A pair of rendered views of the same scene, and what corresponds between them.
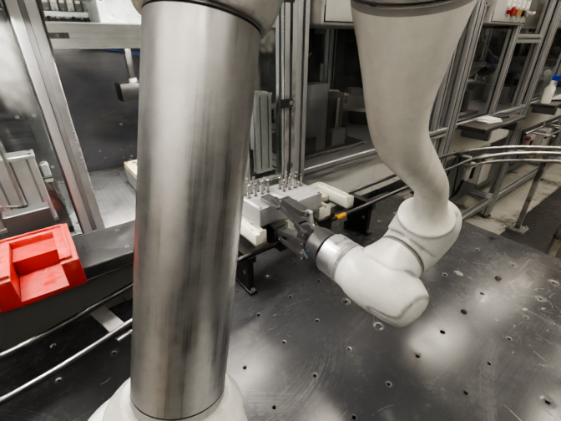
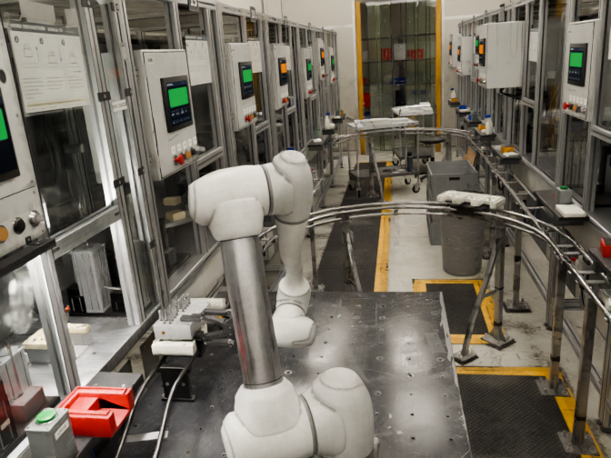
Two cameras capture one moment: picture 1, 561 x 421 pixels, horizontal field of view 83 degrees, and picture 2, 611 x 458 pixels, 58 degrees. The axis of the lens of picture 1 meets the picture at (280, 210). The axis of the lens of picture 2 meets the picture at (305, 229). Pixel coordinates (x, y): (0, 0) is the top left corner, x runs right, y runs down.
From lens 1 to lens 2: 1.23 m
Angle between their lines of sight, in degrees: 40
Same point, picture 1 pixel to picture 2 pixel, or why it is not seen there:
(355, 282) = (281, 333)
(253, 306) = (203, 405)
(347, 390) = not seen: hidden behind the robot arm
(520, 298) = (347, 322)
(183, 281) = (267, 322)
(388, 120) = (293, 249)
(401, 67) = (296, 234)
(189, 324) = (272, 338)
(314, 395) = not seen: hidden behind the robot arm
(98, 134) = not seen: outside the picture
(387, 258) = (289, 313)
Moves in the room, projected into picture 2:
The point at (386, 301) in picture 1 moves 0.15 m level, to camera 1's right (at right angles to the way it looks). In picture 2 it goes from (300, 333) to (334, 316)
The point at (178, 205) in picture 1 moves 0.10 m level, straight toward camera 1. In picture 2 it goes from (261, 296) to (296, 302)
